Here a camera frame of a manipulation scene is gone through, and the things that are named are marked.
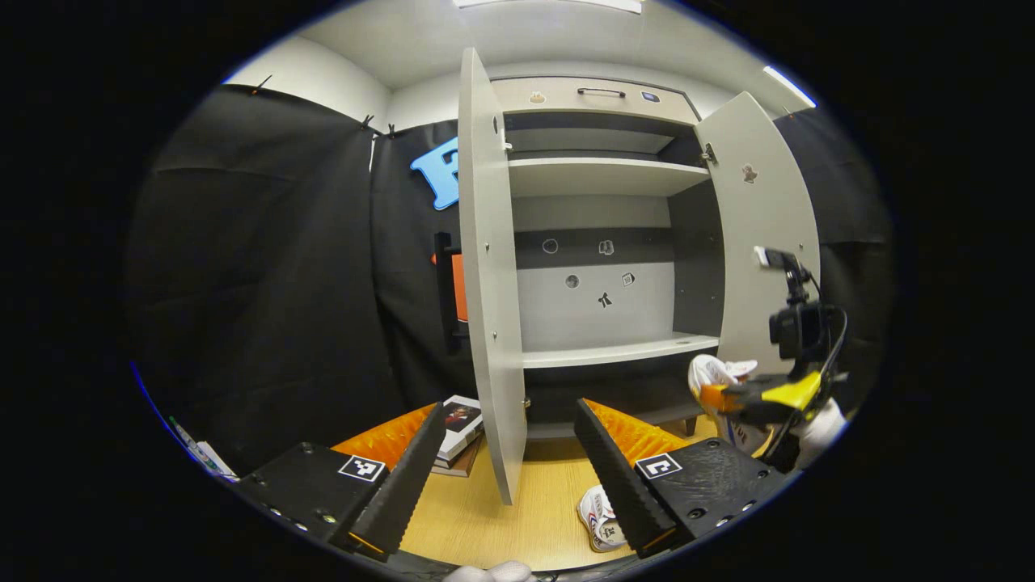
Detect small ceiling light panel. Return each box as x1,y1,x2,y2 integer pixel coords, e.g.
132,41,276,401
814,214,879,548
763,65,817,108

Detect white shoe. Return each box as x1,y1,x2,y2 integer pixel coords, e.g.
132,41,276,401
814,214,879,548
687,354,773,455
577,485,627,553

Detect grey shoe cabinet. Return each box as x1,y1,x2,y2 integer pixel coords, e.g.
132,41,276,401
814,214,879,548
457,47,822,506

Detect white cover book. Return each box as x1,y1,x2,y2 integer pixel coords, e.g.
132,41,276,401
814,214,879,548
441,394,484,462

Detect large ceiling light panel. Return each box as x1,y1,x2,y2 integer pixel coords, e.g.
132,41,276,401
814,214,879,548
453,0,644,15

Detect white cabinet shelf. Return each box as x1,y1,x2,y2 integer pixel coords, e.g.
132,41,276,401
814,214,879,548
508,158,712,198
522,333,720,370

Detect black backdrop cloth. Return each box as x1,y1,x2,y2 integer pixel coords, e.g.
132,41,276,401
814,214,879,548
125,85,894,478

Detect grey cabinet drawer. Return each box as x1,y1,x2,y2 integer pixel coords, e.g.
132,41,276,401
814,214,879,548
491,77,703,126

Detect brown book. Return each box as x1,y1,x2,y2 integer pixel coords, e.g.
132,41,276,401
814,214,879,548
433,451,479,478

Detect white paper sheets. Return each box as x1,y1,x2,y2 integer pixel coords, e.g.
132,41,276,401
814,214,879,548
166,416,239,482

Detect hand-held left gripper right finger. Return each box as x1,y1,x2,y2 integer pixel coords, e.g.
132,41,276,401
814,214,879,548
574,399,792,560

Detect grey shoe cabinet door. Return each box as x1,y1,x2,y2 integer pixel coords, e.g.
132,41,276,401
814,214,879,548
457,47,528,506
695,91,822,377

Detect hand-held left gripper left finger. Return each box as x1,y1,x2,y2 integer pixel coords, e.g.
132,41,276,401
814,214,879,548
234,403,447,563

